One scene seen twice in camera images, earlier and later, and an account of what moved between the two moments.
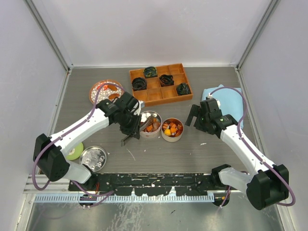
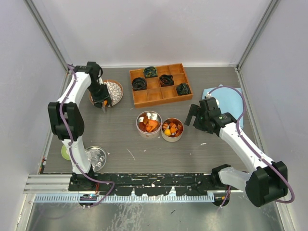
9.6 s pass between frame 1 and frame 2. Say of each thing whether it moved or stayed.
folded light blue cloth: stayed
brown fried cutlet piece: moved
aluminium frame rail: stayed
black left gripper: moved
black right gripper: stayed
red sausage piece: stayed
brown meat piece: moved
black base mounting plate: stayed
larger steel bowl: stayed
